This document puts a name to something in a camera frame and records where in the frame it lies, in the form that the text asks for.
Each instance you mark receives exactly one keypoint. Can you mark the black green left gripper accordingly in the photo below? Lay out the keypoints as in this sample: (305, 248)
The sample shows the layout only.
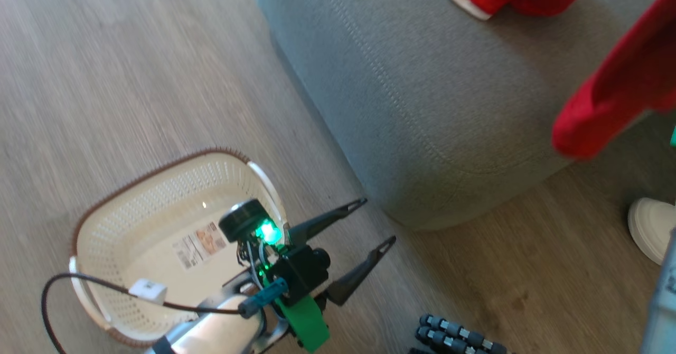
(303, 319)

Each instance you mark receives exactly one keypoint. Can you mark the plain red garment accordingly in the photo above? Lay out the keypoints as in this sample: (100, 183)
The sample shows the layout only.
(618, 90)

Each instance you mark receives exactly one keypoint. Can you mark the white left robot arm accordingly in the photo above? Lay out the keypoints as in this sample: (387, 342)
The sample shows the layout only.
(222, 327)

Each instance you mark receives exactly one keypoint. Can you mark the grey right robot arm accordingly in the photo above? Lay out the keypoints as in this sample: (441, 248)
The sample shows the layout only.
(663, 301)

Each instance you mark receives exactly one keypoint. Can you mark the grey upholstered seat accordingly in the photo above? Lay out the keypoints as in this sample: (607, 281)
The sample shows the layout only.
(449, 95)

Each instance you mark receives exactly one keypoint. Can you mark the cream plastic laundry basket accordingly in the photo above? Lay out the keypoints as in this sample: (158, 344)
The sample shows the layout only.
(153, 222)

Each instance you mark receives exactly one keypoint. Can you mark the paper label sticker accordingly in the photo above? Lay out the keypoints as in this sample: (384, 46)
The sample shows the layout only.
(200, 245)

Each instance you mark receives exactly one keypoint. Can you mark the white shoe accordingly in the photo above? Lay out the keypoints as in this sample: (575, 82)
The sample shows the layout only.
(652, 227)

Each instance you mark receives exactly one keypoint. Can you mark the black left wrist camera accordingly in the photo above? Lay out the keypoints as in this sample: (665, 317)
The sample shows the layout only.
(303, 269)

